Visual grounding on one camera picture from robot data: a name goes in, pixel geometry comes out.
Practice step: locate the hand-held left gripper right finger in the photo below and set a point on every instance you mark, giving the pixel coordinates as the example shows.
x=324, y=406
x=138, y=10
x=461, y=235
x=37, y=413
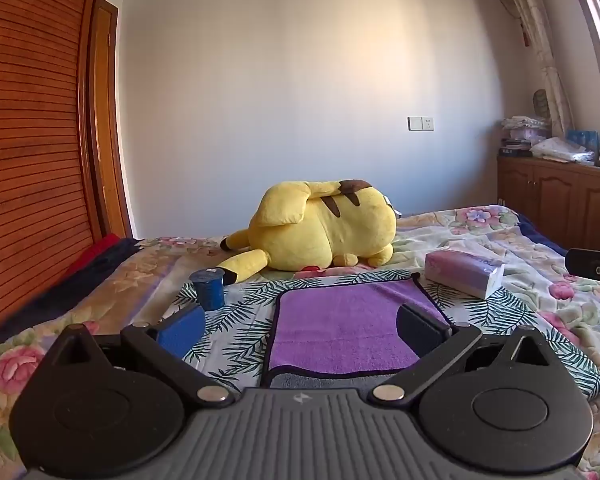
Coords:
x=420, y=329

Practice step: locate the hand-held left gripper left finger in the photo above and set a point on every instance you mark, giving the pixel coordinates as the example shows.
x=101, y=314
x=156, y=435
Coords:
x=182, y=332

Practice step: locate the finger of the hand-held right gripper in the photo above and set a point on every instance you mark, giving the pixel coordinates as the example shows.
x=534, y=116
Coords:
x=587, y=262

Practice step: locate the purple towel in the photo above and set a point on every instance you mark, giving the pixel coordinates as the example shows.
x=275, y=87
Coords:
x=340, y=325

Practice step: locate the blue cup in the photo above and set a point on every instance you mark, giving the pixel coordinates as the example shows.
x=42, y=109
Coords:
x=209, y=290

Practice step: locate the purple tissue pack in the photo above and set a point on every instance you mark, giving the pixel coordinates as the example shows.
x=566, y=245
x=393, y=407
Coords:
x=462, y=272

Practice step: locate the wooden cabinet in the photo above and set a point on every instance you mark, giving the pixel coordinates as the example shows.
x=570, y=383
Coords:
x=555, y=195

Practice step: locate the white plastic bag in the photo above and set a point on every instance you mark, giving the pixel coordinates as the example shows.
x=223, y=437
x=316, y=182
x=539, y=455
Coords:
x=562, y=150

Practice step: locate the red cloth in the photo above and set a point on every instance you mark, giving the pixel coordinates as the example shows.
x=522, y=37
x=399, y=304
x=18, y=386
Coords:
x=95, y=255

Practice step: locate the blue packets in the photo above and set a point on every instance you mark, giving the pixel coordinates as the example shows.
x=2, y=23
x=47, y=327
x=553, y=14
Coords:
x=582, y=139

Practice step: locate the dark blue blanket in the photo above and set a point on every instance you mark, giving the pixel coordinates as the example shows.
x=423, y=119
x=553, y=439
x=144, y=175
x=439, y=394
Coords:
x=55, y=300

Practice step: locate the yellow plush toy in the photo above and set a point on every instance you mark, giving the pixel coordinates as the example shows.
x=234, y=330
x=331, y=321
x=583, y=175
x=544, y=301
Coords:
x=325, y=225

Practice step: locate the stack of boxes and cloths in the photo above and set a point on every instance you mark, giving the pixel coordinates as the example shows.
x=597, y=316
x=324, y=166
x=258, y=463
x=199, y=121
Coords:
x=522, y=135

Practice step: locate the pale patterned curtain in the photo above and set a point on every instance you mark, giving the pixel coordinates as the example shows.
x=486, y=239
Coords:
x=550, y=70

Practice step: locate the slatted wooden wardrobe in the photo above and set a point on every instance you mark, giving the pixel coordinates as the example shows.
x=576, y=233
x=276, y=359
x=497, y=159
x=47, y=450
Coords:
x=25, y=135

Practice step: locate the white wall socket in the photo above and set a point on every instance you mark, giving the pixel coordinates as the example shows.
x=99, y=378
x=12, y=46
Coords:
x=421, y=123

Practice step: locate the wooden door frame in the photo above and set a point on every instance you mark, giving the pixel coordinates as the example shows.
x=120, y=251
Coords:
x=102, y=125

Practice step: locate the wooden window frame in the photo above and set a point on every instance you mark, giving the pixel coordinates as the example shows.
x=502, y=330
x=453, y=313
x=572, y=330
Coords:
x=597, y=35

